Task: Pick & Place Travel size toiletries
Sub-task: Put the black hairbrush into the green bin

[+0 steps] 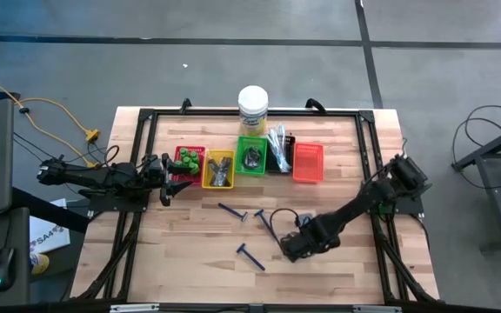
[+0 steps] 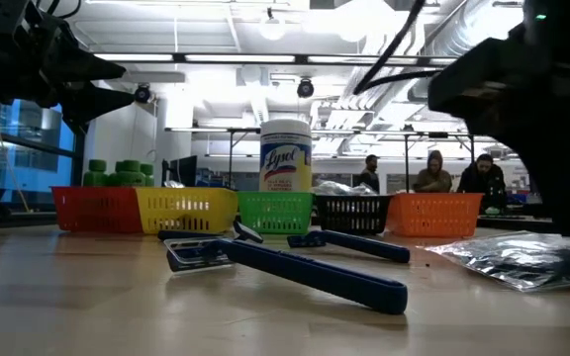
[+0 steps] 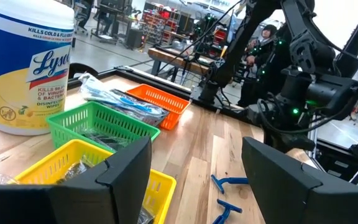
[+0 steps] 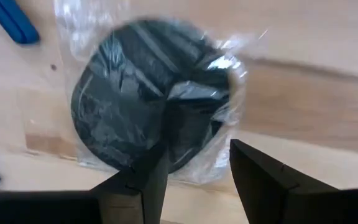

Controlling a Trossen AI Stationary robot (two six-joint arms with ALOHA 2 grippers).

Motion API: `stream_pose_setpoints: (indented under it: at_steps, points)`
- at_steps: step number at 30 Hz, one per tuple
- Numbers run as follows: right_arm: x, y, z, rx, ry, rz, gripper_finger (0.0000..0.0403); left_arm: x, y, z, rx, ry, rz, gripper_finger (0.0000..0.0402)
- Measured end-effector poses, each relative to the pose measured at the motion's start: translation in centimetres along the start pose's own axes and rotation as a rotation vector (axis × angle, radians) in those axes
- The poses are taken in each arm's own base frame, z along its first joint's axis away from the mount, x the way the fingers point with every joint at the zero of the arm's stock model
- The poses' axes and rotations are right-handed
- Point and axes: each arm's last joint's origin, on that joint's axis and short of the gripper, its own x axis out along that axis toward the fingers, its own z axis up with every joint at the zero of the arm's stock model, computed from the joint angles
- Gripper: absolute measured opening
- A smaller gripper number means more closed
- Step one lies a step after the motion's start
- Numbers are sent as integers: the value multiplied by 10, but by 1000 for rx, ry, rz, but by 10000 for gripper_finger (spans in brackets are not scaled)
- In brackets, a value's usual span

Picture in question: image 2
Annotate black plastic basket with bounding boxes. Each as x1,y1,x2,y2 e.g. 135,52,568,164
313,194,394,236

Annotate red plastic basket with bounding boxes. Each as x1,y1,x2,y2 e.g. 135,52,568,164
50,185,143,234

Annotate orange plastic basket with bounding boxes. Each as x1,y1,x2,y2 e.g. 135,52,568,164
386,192,484,238

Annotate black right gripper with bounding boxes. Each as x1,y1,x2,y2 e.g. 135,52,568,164
427,29,570,237

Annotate bagged black hair ties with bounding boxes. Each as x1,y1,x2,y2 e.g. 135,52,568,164
426,230,570,293

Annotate Lysol wipes canister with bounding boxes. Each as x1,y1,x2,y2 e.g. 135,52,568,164
258,118,315,193

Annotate person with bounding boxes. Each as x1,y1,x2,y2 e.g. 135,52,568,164
358,154,381,194
412,150,453,194
456,152,509,212

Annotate black computer monitor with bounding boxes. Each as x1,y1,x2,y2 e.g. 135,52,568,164
168,155,199,188

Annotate yellow plastic basket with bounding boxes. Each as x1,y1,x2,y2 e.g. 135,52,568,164
135,186,239,235

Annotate green plastic basket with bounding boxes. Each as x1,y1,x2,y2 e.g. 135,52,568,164
237,191,315,235

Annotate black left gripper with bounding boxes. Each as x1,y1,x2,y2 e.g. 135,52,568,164
0,0,137,134

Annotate large blue window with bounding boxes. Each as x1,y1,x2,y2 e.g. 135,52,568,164
0,93,86,204

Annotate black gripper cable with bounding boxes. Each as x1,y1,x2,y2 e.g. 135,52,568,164
352,0,447,96

